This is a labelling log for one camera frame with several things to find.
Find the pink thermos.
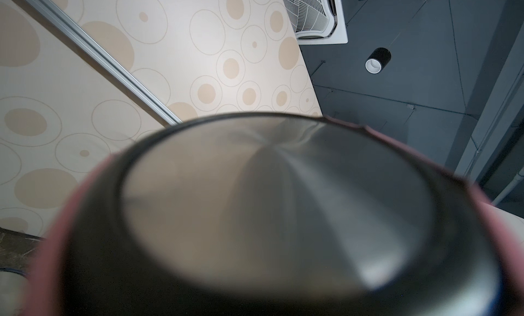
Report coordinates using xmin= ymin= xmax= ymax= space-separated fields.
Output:
xmin=23 ymin=113 xmax=523 ymax=315

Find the blue thermos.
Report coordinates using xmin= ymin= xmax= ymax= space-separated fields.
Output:
xmin=1 ymin=268 xmax=28 ymax=316

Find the horizontal aluminium rail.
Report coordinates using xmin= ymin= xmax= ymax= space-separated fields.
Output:
xmin=24 ymin=0 xmax=182 ymax=126

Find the white ceiling air vent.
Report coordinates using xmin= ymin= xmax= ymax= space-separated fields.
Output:
xmin=283 ymin=0 xmax=348 ymax=46

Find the black cylindrical ceiling lamp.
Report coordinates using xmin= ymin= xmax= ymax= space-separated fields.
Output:
xmin=364 ymin=47 xmax=392 ymax=74

